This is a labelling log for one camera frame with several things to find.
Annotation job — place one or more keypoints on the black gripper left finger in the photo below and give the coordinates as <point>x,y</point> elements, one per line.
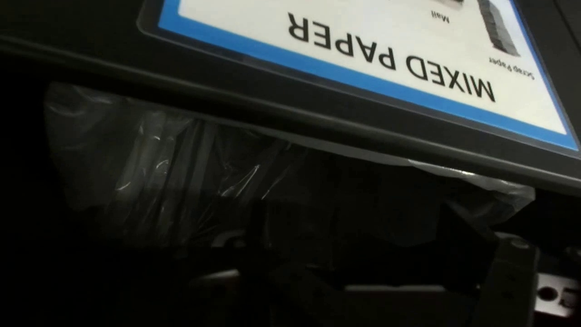
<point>237,283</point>

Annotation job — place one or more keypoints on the dark grey counter cabinet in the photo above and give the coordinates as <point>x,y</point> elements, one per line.
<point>92,36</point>

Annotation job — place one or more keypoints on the black bin liner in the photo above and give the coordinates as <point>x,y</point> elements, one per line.
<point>182,169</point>

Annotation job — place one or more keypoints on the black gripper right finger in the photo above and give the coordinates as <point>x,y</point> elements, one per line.
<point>506,283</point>

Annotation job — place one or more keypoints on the blue mixed paper sign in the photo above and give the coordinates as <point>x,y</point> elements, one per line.
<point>388,41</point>

